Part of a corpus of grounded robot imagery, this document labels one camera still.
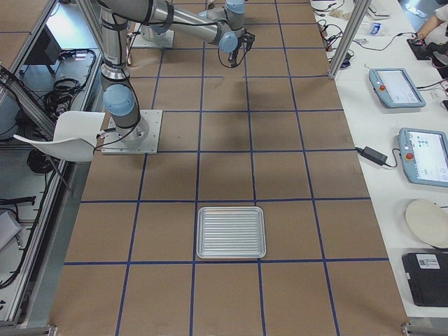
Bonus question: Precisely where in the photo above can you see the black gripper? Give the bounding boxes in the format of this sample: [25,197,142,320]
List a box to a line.
[238,30,256,53]

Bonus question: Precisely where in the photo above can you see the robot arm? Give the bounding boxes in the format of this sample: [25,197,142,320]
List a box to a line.
[99,1,140,130]
[136,1,256,57]

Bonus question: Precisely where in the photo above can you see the ribbed metal tray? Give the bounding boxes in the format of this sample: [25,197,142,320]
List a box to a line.
[197,206,267,259]

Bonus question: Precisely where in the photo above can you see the person hand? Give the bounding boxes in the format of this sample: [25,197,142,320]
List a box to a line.
[416,30,428,39]

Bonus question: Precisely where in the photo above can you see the far teach pendant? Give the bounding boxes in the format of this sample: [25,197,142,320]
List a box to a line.
[368,68,426,109]

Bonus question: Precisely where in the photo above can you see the teach pendant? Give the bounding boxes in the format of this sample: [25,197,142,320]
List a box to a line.
[398,127,447,188]
[368,68,426,109]

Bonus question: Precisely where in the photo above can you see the black power adapter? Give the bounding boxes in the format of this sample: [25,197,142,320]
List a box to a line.
[356,146,388,166]

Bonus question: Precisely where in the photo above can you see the white chair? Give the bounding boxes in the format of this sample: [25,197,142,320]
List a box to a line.
[13,111,105,162]

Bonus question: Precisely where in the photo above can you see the near teach pendant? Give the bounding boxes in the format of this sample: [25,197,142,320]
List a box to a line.
[398,127,447,188]

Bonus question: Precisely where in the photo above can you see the beige round plate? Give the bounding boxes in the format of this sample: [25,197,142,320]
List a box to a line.
[405,199,447,249]

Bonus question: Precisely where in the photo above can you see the black box with label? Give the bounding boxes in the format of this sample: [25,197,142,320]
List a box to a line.
[402,253,447,307]

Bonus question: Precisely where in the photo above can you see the aluminium frame post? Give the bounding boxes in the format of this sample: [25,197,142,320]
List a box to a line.
[328,0,371,79]

